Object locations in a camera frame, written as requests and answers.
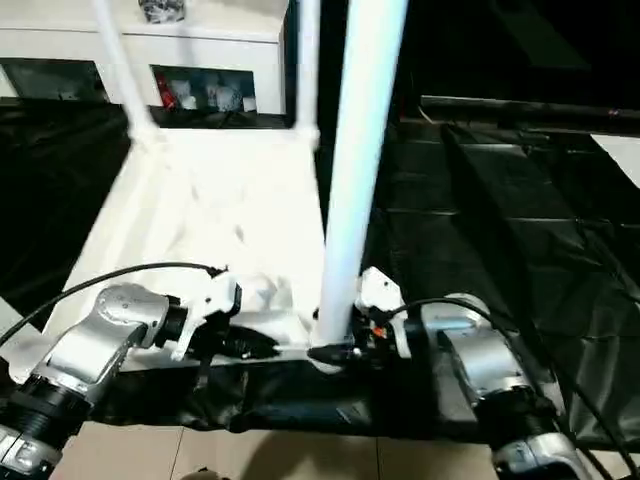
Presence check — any white plastic table leg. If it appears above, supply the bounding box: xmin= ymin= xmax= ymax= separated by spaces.
xmin=297 ymin=0 xmax=321 ymax=146
xmin=0 ymin=299 xmax=51 ymax=384
xmin=89 ymin=0 xmax=164 ymax=151
xmin=309 ymin=0 xmax=409 ymax=349

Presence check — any red white ceramic figure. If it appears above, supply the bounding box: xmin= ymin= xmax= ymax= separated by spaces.
xmin=157 ymin=74 xmax=176 ymax=110

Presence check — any white plastic table top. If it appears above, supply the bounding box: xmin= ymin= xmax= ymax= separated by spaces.
xmin=0 ymin=124 xmax=351 ymax=382

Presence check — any black bundle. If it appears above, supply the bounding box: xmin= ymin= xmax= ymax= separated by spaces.
xmin=139 ymin=0 xmax=189 ymax=24

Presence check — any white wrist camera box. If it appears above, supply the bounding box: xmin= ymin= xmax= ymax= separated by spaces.
xmin=357 ymin=267 xmax=414 ymax=359
xmin=172 ymin=272 xmax=244 ymax=361

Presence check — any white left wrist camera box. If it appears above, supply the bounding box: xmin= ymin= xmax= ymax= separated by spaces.
xmin=172 ymin=272 xmax=244 ymax=361

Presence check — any black glossy mat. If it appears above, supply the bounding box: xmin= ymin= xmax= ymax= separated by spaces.
xmin=0 ymin=97 xmax=640 ymax=451

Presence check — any white sideboard surface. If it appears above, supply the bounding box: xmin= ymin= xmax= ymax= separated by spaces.
xmin=589 ymin=133 xmax=640 ymax=189

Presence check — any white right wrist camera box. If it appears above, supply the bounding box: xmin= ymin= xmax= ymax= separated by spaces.
xmin=357 ymin=267 xmax=414 ymax=359

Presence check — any white glass-door cabinet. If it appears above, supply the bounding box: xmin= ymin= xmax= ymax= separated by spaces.
xmin=0 ymin=0 xmax=286 ymax=114

